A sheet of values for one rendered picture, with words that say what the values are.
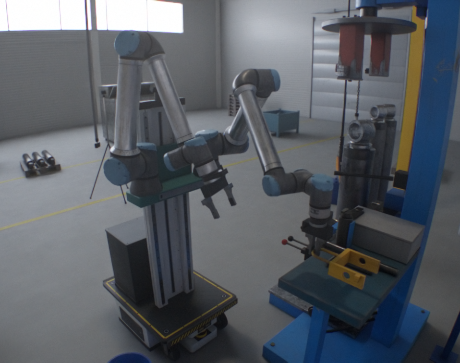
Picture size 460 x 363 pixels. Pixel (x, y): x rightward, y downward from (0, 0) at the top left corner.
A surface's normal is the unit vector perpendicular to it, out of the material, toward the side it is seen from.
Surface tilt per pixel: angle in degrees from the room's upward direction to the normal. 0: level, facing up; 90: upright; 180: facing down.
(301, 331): 0
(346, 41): 90
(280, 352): 0
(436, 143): 90
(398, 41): 90
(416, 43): 90
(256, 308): 0
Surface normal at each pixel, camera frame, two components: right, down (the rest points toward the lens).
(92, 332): -0.01, -0.94
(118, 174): -0.38, 0.40
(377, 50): -0.79, 0.22
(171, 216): 0.69, 0.24
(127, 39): -0.35, 0.20
